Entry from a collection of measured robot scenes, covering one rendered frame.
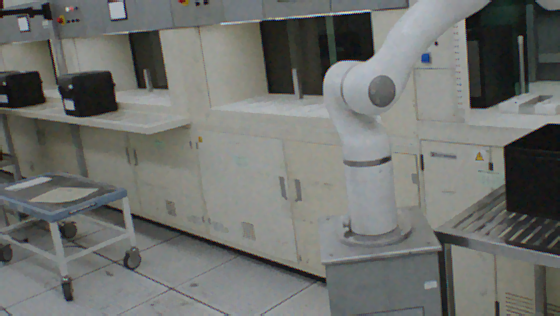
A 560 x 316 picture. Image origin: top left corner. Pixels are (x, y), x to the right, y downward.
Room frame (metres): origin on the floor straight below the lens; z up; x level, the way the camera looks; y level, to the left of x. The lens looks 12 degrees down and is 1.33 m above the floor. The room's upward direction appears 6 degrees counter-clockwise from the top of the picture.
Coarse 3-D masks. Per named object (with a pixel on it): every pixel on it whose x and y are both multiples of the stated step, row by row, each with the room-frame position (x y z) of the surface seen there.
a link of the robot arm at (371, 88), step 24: (432, 0) 1.40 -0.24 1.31; (456, 0) 1.39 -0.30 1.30; (480, 0) 1.38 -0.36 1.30; (408, 24) 1.37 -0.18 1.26; (432, 24) 1.38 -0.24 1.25; (384, 48) 1.31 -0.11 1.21; (408, 48) 1.34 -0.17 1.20; (360, 72) 1.26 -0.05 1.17; (384, 72) 1.26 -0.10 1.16; (408, 72) 1.33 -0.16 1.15; (360, 96) 1.24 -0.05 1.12; (384, 96) 1.24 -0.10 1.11
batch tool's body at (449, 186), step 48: (528, 0) 2.29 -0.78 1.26; (432, 48) 2.02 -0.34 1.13; (480, 48) 2.16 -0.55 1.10; (432, 96) 2.03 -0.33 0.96; (480, 96) 2.16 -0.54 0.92; (432, 144) 2.04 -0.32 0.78; (480, 144) 1.90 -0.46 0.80; (432, 192) 2.05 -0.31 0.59; (480, 192) 1.91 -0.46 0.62; (480, 288) 1.92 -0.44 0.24; (528, 288) 1.80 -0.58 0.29
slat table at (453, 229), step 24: (504, 192) 1.53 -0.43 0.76; (456, 216) 1.38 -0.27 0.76; (480, 216) 1.36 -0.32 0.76; (504, 216) 1.34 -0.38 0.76; (528, 216) 1.33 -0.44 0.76; (456, 240) 1.27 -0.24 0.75; (480, 240) 1.22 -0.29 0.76; (504, 240) 1.21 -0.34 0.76; (528, 240) 1.19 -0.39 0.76; (552, 240) 1.18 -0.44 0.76; (552, 264) 1.11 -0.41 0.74
